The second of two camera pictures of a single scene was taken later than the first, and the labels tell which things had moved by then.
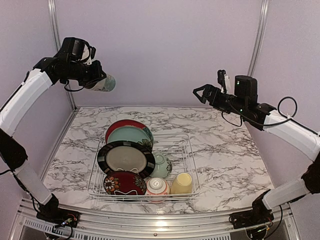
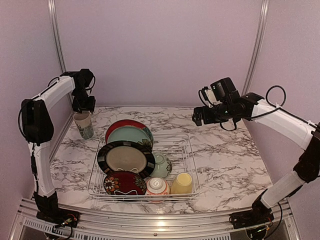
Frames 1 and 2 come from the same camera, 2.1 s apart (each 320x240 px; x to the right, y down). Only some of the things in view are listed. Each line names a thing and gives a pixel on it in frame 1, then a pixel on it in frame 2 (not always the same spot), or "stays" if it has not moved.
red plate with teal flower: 148,142 stays
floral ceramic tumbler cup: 107,85 -> 84,122
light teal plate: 127,133 stays
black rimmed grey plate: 126,155 stays
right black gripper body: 216,102 -> 221,116
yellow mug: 182,184 stays
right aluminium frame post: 260,37 stays
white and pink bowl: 157,186 stays
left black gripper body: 87,75 -> 81,102
